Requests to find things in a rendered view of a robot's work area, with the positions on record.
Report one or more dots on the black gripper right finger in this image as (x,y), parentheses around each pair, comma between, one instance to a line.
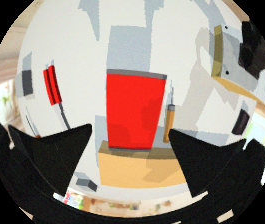
(201,162)

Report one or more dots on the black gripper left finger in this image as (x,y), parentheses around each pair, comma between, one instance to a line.
(55,157)

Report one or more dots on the tan panel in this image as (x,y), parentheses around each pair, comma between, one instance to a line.
(139,170)

